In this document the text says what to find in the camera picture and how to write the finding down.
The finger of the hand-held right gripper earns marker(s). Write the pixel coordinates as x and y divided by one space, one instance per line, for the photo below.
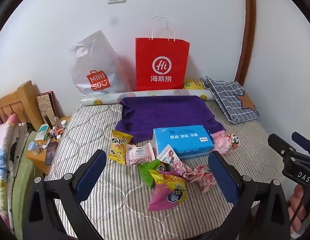
302 140
280 143

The pink twisted snack packet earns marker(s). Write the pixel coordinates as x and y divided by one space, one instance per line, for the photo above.
182 171

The red paper bag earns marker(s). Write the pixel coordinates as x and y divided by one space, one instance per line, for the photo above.
162 52

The yellow green snack bag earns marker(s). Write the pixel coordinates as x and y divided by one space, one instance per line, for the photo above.
193 84

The panda snack packet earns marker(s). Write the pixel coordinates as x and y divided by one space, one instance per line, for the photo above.
233 140

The grey plaid star cloth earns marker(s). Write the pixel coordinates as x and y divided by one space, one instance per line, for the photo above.
230 100

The white red snack packet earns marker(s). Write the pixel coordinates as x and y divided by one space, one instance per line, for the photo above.
167 156

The blue tissue pack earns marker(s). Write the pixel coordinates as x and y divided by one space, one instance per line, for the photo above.
180 140

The pink strawberry snack packet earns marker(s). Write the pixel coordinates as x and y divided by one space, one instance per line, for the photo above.
205 178

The purple yellow snack packet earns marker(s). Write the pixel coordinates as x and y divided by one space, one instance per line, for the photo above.
167 192

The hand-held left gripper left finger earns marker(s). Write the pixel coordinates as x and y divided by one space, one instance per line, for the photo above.
92 172

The small white jar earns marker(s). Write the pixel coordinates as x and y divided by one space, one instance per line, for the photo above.
64 123

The yellow cartoon snack packet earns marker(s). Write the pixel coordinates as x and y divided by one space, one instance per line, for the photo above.
118 147

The striped bed quilt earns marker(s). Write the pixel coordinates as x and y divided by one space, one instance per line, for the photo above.
95 130

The person's right hand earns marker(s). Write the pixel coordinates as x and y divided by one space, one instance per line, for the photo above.
296 205

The small clear bottle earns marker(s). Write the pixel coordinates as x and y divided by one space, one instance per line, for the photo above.
56 122

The green snack packet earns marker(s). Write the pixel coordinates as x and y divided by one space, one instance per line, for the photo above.
146 173

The patterned brown book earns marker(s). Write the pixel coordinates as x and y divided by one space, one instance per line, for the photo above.
46 106

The colourful cartoon pillow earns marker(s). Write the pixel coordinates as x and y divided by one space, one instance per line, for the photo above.
4 160

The white plastic shopping bag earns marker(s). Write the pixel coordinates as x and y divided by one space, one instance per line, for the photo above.
95 55

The wooden headboard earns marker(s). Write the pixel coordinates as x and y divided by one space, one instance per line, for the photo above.
17 100

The purple towel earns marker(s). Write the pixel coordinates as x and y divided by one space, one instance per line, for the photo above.
165 115

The pale pink snack packet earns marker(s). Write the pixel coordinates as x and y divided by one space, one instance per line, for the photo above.
138 155

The fruit-print paper roll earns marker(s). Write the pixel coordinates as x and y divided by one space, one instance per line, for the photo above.
102 100

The brown wooden door frame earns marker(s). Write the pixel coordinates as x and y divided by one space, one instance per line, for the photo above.
249 17

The dark phone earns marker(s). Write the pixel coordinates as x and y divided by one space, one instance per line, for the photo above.
51 152

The pink round-print snack packet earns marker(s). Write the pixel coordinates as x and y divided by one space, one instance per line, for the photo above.
220 142

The green blanket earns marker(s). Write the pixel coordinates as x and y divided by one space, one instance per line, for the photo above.
22 192

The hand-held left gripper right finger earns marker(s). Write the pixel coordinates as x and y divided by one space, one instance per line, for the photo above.
220 177

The wooden bedside table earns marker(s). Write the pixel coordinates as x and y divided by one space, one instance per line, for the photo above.
42 162

